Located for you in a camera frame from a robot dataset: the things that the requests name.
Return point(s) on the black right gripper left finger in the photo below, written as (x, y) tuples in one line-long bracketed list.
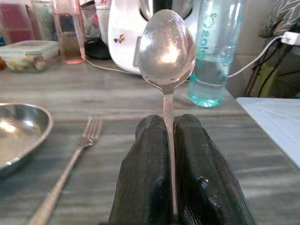
[(145, 173)]

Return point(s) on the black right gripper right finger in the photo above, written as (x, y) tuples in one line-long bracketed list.
[(201, 178)]

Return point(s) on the silver metal spoon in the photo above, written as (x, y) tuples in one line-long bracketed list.
[(166, 47)]

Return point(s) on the silver metal fork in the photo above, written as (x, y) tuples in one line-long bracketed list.
[(90, 136)]

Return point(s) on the clear teal water bottle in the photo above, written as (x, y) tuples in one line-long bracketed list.
[(211, 70)]

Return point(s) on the steel plate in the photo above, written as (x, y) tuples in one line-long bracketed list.
[(21, 136)]

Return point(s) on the black box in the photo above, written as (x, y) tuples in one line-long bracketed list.
[(97, 50)]

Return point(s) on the white kitchen appliance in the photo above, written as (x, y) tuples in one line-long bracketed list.
[(124, 30)]

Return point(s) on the pink transparent tumbler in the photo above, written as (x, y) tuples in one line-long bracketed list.
[(70, 47)]

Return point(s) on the clear food container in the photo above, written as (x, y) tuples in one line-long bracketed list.
[(28, 56)]

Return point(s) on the white charger plug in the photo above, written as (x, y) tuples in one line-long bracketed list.
[(290, 37)]

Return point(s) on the leaf pattern cushion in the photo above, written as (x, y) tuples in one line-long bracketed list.
[(281, 16)]

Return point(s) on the red box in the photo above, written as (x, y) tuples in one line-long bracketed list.
[(16, 23)]

